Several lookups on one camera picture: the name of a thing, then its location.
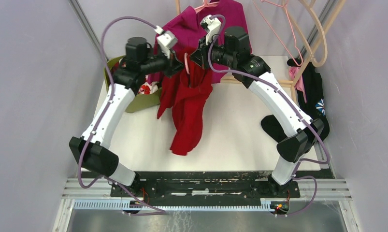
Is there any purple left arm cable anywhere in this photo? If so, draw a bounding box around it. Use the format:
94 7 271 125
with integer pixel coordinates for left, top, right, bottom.
77 16 167 216

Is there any aluminium corner rail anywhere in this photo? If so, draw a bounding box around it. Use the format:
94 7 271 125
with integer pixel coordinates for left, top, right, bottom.
68 0 108 60

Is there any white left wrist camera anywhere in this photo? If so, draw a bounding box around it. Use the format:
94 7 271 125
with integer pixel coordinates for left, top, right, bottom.
154 26 178 59

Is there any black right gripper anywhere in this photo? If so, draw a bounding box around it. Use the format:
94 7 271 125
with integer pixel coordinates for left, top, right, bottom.
188 32 235 70

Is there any white red floral garment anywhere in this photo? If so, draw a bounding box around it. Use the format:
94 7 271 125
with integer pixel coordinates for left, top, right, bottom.
138 82 160 95

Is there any black shirt with flower print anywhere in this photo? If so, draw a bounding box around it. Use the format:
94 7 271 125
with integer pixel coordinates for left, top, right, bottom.
260 62 330 143

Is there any red dress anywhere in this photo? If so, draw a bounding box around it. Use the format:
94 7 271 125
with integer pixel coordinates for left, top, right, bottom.
157 60 213 156

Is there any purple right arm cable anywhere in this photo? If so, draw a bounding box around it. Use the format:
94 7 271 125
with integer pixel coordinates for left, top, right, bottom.
206 14 331 218

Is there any pink wire hanger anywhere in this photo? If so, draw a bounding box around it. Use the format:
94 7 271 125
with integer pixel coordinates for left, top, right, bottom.
252 0 302 58

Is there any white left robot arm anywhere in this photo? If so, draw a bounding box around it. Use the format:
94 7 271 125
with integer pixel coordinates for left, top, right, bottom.
69 31 184 197

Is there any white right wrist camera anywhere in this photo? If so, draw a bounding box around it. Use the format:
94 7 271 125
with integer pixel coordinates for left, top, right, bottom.
201 14 226 45

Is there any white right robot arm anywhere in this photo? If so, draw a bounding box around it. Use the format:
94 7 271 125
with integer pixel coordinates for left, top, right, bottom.
190 24 324 197

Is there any pink cloth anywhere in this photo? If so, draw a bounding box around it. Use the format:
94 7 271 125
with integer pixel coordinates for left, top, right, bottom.
288 65 308 103

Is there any beige plastic hanger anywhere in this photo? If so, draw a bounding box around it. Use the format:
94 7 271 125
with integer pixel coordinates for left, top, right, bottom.
282 0 329 67

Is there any pink plastic hanger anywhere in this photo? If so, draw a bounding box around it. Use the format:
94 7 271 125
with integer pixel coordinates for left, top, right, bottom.
184 52 190 75

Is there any wooden clothes rack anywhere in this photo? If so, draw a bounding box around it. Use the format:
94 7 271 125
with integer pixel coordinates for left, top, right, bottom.
175 0 348 103

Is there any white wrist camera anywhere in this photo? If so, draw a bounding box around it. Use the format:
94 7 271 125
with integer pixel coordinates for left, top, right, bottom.
201 14 226 45
154 26 178 59

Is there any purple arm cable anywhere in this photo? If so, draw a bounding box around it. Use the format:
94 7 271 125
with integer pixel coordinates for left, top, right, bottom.
77 16 167 216
206 14 331 218

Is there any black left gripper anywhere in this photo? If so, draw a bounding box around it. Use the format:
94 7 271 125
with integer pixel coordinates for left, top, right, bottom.
141 46 187 79

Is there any red navy plaid skirt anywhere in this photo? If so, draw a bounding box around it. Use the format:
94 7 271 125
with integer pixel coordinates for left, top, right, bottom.
110 60 126 76

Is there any olive green plastic basket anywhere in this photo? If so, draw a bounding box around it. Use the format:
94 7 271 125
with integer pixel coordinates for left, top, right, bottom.
103 57 162 113

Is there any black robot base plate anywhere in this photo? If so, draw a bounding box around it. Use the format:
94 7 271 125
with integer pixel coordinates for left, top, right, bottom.
99 170 335 207

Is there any pink hanger of magenta skirt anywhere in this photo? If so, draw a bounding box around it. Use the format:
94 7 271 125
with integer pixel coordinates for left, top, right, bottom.
194 0 219 13

